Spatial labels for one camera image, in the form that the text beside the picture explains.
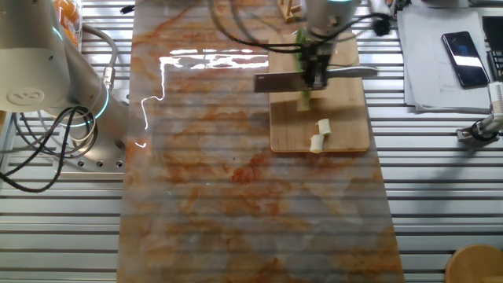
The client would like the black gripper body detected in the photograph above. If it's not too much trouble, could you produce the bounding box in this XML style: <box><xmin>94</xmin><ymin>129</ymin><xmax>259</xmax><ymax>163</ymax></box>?
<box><xmin>301</xmin><ymin>39</ymin><xmax>336</xmax><ymax>58</ymax></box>

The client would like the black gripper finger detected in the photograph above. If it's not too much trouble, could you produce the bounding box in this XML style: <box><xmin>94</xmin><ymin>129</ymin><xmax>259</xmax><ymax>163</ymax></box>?
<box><xmin>317</xmin><ymin>54</ymin><xmax>334</xmax><ymax>72</ymax></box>
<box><xmin>303</xmin><ymin>56</ymin><xmax>329</xmax><ymax>91</ymax></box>

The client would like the steel kitchen cleaver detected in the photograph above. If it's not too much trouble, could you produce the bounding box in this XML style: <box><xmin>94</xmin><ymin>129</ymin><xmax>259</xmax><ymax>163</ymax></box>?
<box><xmin>253</xmin><ymin>65</ymin><xmax>380</xmax><ymax>94</ymax></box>

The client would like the green scallion stalk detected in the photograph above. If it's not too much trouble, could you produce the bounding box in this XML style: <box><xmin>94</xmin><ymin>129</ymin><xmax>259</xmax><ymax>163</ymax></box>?
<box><xmin>294</xmin><ymin>29</ymin><xmax>312</xmax><ymax>112</ymax></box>

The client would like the wooden knife rack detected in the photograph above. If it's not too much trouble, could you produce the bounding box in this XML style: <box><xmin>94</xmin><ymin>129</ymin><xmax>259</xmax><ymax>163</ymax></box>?
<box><xmin>277</xmin><ymin>0</ymin><xmax>303</xmax><ymax>24</ymax></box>

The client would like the short white scallion piece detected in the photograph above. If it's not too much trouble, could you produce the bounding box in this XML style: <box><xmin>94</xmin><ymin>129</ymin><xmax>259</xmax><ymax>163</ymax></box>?
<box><xmin>316</xmin><ymin>118</ymin><xmax>332</xmax><ymax>138</ymax></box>
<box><xmin>309</xmin><ymin>134</ymin><xmax>326</xmax><ymax>155</ymax></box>

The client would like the wooden cutting board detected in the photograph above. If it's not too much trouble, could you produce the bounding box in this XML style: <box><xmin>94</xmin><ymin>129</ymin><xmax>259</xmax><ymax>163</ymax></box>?
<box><xmin>268</xmin><ymin>32</ymin><xmax>371</xmax><ymax>153</ymax></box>

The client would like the white paper stack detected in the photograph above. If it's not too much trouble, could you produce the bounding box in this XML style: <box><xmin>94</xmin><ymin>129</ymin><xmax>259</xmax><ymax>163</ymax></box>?
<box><xmin>395</xmin><ymin>4</ymin><xmax>497</xmax><ymax>115</ymax></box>

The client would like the black smartphone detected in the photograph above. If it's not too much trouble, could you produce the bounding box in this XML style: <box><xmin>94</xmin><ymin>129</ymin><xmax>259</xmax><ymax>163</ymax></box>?
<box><xmin>441</xmin><ymin>31</ymin><xmax>492</xmax><ymax>89</ymax></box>

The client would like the orange marble pattern mat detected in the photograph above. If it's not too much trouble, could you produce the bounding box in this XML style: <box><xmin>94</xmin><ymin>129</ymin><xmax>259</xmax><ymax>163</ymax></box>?
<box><xmin>116</xmin><ymin>0</ymin><xmax>406</xmax><ymax>283</ymax></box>

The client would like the metal clamp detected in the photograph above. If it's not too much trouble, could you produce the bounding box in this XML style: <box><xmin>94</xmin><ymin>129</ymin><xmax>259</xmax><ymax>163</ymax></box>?
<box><xmin>455</xmin><ymin>81</ymin><xmax>503</xmax><ymax>149</ymax></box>

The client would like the black keyboard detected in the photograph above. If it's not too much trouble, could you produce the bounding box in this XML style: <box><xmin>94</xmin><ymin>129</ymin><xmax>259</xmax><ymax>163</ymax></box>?
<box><xmin>481</xmin><ymin>15</ymin><xmax>503</xmax><ymax>83</ymax></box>

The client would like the round orange fruit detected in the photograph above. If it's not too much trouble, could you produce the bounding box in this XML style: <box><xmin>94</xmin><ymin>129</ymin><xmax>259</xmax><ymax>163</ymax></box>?
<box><xmin>53</xmin><ymin>0</ymin><xmax>79</xmax><ymax>24</ymax></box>
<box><xmin>64</xmin><ymin>27</ymin><xmax>81</xmax><ymax>47</ymax></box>

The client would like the round wooden disc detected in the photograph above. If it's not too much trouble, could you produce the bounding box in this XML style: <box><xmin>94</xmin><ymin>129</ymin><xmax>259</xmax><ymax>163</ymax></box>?
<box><xmin>444</xmin><ymin>244</ymin><xmax>503</xmax><ymax>283</ymax></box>

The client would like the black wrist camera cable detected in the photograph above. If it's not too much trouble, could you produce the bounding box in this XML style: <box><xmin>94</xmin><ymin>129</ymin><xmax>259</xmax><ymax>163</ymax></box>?
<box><xmin>207</xmin><ymin>0</ymin><xmax>394</xmax><ymax>55</ymax></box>

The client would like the ribbed grey camera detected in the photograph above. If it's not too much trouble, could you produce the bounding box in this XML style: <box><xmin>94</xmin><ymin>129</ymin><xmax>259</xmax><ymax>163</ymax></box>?
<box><xmin>391</xmin><ymin>0</ymin><xmax>412</xmax><ymax>19</ymax></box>

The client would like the grey robot hose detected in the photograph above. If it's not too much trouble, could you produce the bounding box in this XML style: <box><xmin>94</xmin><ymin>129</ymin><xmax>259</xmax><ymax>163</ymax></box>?
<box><xmin>80</xmin><ymin>24</ymin><xmax>119</xmax><ymax>91</ymax></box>

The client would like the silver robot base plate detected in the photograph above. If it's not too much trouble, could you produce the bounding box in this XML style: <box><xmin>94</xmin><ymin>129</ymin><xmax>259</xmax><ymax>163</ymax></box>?
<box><xmin>53</xmin><ymin>125</ymin><xmax>129</xmax><ymax>180</ymax></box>

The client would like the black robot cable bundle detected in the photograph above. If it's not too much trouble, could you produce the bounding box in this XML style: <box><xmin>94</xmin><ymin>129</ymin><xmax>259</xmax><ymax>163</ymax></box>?
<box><xmin>0</xmin><ymin>105</ymin><xmax>99</xmax><ymax>194</ymax></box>

